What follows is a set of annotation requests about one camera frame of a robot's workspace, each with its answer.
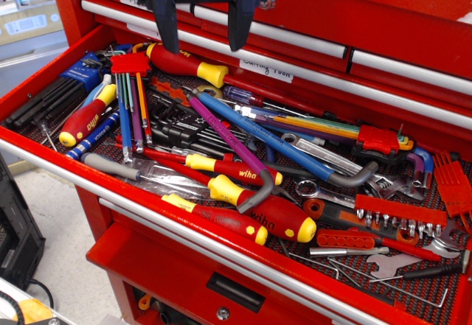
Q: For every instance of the blue holder black Allen keys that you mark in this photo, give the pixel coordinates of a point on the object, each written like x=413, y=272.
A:
x=73, y=84

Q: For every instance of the silver combination wrench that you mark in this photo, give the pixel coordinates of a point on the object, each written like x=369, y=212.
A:
x=310, y=189

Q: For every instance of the black Torx key set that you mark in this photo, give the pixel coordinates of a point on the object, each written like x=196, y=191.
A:
x=173, y=124

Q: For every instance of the red tool chest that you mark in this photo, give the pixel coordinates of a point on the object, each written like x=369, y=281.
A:
x=330, y=21

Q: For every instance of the orange black ratchet handle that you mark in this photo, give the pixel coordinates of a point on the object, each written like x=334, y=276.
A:
x=339, y=217

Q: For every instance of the large red yellow Wiha screwdriver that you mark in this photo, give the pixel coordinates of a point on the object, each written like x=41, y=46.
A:
x=281, y=217

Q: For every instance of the red holder coloured Allen keys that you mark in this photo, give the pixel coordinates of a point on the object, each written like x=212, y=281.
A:
x=129, y=70

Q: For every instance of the slim red shaft screwdriver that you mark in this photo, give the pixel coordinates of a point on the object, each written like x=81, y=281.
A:
x=408, y=249

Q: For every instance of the open red drawer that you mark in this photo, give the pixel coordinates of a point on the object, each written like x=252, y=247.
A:
x=416, y=79

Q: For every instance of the red comb shaped holder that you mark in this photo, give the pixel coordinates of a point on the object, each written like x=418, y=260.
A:
x=454, y=188

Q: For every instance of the blue clear handled screwdriver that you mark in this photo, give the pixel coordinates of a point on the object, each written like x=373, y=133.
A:
x=247, y=97

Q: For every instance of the flat silver open wrench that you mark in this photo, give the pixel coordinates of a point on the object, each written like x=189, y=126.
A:
x=388, y=265

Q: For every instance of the red holder rainbow Allen keys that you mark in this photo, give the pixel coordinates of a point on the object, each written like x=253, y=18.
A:
x=364, y=138

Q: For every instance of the large blue Allen key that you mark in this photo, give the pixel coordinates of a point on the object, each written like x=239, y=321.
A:
x=275, y=142

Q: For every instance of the violet Allen key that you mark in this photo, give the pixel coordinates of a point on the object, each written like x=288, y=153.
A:
x=228, y=139

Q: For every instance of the silver adjustable wrench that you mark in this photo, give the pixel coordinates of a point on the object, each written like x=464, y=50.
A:
x=382, y=186

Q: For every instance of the red bit holder strip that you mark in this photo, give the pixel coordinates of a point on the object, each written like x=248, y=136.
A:
x=406, y=217

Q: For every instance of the grey handled screwdriver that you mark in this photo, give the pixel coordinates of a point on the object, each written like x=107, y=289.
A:
x=148, y=175

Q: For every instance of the black precision screwdriver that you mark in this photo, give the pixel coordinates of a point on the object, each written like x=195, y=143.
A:
x=432, y=272

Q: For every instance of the black device on floor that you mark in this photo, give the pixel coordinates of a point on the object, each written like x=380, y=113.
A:
x=22, y=243

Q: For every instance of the silver chest lock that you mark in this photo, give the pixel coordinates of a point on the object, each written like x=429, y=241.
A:
x=267, y=4

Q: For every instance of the white Markers label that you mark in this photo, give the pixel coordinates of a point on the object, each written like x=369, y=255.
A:
x=134, y=3

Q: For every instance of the blue Bosch precision screwdriver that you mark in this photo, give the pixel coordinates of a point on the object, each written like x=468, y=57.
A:
x=94, y=137

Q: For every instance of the thin silver Allen key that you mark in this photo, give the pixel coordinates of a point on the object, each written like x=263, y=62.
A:
x=390, y=286

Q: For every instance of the slim red yellow screwdriver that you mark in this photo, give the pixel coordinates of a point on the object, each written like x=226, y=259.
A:
x=227, y=218

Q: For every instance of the white Cutting Tools label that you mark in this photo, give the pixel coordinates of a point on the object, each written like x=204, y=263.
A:
x=266, y=71

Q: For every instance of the small red bit holder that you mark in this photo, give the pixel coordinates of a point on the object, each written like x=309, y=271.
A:
x=345, y=239

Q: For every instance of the long red yellow screwdriver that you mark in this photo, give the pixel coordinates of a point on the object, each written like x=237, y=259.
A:
x=298, y=94

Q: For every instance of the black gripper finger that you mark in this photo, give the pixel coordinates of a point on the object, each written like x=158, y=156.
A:
x=240, y=16
x=166, y=20

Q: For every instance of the short red yellow Wiha screwdriver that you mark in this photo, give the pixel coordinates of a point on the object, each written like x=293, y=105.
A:
x=82, y=122

